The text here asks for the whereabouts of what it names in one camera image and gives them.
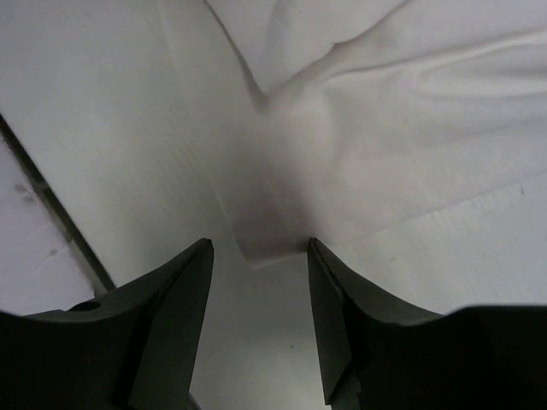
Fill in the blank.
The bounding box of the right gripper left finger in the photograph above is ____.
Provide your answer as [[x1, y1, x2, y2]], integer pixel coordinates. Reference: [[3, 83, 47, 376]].
[[1, 239, 213, 409]]

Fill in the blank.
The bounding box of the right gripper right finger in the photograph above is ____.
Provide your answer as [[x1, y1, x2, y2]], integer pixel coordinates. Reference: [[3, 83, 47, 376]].
[[307, 238, 546, 409]]

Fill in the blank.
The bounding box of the white green Charlie Brown t-shirt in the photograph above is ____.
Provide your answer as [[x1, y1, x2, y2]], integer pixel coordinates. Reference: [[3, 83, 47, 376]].
[[158, 1, 546, 263]]

